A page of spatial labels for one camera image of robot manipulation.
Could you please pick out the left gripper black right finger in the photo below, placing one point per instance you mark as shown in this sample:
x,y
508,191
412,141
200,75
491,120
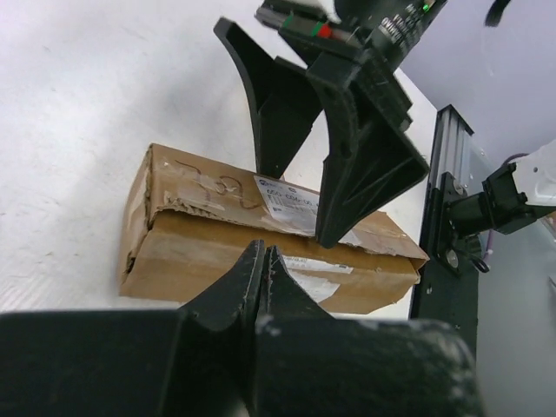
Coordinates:
x,y
309,363

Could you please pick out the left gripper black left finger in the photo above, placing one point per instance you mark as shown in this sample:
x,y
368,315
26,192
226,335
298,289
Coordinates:
x,y
195,360

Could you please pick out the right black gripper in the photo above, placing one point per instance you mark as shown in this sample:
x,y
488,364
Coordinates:
x,y
371,160

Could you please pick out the brown cardboard express box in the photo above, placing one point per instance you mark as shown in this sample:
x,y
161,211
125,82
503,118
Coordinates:
x,y
188,219

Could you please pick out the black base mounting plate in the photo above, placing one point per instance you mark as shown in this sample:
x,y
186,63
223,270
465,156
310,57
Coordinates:
x,y
449,282

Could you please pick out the aluminium frame rail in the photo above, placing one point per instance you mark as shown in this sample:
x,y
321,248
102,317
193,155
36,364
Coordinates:
x,y
450,153

